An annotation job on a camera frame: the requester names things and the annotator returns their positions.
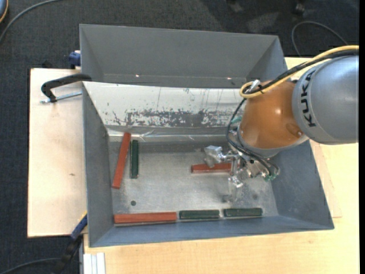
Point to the dark green flat block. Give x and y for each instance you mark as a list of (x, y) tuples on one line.
[(134, 158), (242, 212), (199, 214)]

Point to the pale wood flat board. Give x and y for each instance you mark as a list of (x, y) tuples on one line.
[(55, 158)]

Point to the red-brown flat block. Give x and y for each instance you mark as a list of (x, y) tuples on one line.
[(205, 169), (145, 217), (121, 160)]

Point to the grey metal bin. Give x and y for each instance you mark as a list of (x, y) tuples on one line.
[(176, 190)]

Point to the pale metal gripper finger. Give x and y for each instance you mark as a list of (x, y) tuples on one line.
[(235, 182), (214, 154)]

